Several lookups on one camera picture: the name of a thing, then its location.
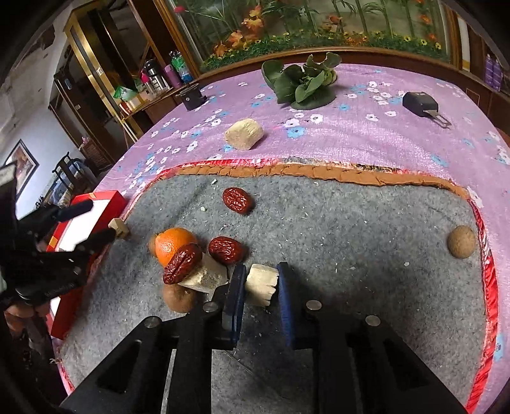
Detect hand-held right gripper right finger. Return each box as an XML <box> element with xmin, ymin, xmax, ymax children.
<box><xmin>278</xmin><ymin>261</ymin><xmax>469</xmax><ymax>414</ymax></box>

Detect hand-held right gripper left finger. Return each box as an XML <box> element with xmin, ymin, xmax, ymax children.
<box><xmin>60</xmin><ymin>263</ymin><xmax>248</xmax><ymax>414</ymax></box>

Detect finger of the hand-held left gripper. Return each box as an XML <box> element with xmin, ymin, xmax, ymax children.
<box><xmin>18</xmin><ymin>199</ymin><xmax>95</xmax><ymax>236</ymax></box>
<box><xmin>40</xmin><ymin>228</ymin><xmax>117</xmax><ymax>259</ymax></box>

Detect pale sugarcane piece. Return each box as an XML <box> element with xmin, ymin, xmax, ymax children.
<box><xmin>224</xmin><ymin>118</ymin><xmax>265</xmax><ymax>151</ymax></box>
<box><xmin>108</xmin><ymin>218</ymin><xmax>130</xmax><ymax>240</ymax></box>
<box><xmin>245</xmin><ymin>263</ymin><xmax>280</xmax><ymax>308</ymax></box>
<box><xmin>180</xmin><ymin>253</ymin><xmax>230</xmax><ymax>295</ymax></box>

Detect red shallow box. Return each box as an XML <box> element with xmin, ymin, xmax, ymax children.
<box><xmin>47</xmin><ymin>190</ymin><xmax>129</xmax><ymax>340</ymax></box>

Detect red date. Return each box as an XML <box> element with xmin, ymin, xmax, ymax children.
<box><xmin>162</xmin><ymin>243</ymin><xmax>204</xmax><ymax>286</ymax></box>
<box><xmin>208</xmin><ymin>236</ymin><xmax>245</xmax><ymax>265</ymax></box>
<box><xmin>222</xmin><ymin>187</ymin><xmax>254</xmax><ymax>216</ymax></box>

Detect orange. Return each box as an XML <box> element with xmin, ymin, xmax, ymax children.
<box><xmin>155</xmin><ymin>227</ymin><xmax>199</xmax><ymax>268</ymax></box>

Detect person's left hand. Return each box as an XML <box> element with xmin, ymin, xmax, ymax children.
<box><xmin>0</xmin><ymin>300</ymin><xmax>50</xmax><ymax>339</ymax></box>

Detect dark wooden chair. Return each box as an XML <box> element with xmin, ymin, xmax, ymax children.
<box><xmin>52</xmin><ymin>153</ymin><xmax>96</xmax><ymax>196</ymax></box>

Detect grey felt mat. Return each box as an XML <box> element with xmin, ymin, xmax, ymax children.
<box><xmin>58</xmin><ymin>157</ymin><xmax>500</xmax><ymax>414</ymax></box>

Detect green and white packet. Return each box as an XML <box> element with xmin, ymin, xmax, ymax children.
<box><xmin>113</xmin><ymin>84</ymin><xmax>138</xmax><ymax>102</ymax></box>

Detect black thermos jug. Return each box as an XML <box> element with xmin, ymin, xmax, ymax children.
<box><xmin>143</xmin><ymin>60</ymin><xmax>170</xmax><ymax>96</ymax></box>

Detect small black box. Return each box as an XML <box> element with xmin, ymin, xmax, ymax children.
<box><xmin>175</xmin><ymin>83</ymin><xmax>208</xmax><ymax>111</ymax></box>

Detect pink bottle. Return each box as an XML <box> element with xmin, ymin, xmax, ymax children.
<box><xmin>165</xmin><ymin>64</ymin><xmax>182</xmax><ymax>89</ymax></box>

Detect green bottle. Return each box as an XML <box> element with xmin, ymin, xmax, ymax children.
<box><xmin>169</xmin><ymin>50</ymin><xmax>194</xmax><ymax>84</ymax></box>

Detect purple floral blanket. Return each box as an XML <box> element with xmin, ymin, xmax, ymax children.
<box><xmin>93</xmin><ymin>64</ymin><xmax>510</xmax><ymax>414</ymax></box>

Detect green leafy vegetable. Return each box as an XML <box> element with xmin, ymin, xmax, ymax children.
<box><xmin>261</xmin><ymin>52</ymin><xmax>342</xmax><ymax>110</ymax></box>

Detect black device with metal clip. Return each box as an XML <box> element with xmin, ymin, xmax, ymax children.
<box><xmin>402</xmin><ymin>91</ymin><xmax>453</xmax><ymax>129</ymax></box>

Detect framed flower panel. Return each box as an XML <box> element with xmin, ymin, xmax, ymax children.
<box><xmin>153</xmin><ymin>0</ymin><xmax>463</xmax><ymax>74</ymax></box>

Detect purple bottles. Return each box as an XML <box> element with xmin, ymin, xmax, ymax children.
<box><xmin>484</xmin><ymin>54</ymin><xmax>503</xmax><ymax>90</ymax></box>

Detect framed wall picture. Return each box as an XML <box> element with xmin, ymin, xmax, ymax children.
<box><xmin>2</xmin><ymin>139</ymin><xmax>40</xmax><ymax>192</ymax></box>

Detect curved wooden frame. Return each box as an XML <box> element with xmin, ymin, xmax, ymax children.
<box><xmin>197</xmin><ymin>47</ymin><xmax>510</xmax><ymax>120</ymax></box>

